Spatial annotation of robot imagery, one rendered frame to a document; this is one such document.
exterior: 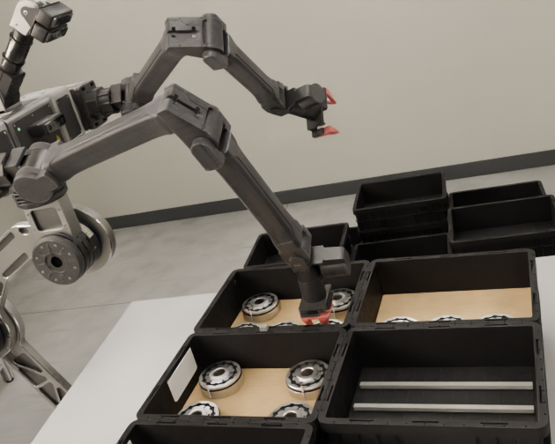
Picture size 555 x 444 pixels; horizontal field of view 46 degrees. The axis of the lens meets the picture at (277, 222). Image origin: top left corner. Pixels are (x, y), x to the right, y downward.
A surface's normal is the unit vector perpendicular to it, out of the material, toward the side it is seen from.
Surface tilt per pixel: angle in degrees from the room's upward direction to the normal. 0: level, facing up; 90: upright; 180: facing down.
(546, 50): 90
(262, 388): 0
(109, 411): 0
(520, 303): 0
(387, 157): 90
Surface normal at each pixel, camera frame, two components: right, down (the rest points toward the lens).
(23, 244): -0.20, 0.44
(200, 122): 0.58, -0.48
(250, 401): -0.25, -0.88
